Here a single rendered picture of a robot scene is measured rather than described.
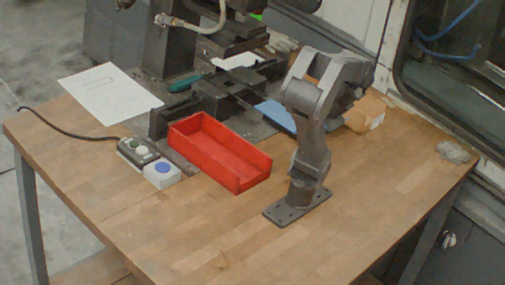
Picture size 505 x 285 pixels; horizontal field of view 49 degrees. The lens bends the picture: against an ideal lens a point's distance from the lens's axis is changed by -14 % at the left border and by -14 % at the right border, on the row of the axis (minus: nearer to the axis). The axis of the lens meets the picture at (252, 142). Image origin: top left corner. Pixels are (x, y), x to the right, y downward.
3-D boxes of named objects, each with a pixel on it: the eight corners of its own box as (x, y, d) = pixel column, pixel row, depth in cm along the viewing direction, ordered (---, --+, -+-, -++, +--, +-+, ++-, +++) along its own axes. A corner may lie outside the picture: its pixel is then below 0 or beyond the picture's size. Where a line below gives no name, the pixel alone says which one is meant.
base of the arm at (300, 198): (265, 188, 142) (289, 204, 138) (319, 155, 155) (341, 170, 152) (259, 214, 146) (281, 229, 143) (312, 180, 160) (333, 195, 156)
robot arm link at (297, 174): (300, 143, 148) (289, 153, 144) (333, 160, 145) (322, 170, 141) (295, 164, 152) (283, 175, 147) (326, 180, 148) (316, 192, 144)
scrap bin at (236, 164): (235, 197, 150) (240, 177, 147) (166, 144, 162) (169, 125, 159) (269, 178, 158) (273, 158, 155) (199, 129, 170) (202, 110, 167)
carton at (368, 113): (360, 138, 181) (366, 115, 176) (295, 98, 193) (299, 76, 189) (381, 124, 189) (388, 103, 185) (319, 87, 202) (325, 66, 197)
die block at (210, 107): (213, 126, 172) (216, 103, 168) (188, 109, 177) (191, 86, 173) (261, 104, 186) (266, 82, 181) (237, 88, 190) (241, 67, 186)
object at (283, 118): (298, 136, 159) (300, 127, 157) (253, 107, 166) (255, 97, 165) (315, 128, 164) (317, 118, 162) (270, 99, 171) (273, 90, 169)
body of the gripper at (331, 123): (319, 90, 158) (336, 76, 153) (341, 124, 157) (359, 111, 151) (303, 97, 154) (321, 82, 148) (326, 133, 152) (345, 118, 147)
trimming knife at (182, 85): (168, 91, 183) (174, 95, 181) (168, 84, 182) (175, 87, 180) (210, 74, 195) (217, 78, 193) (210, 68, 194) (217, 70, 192)
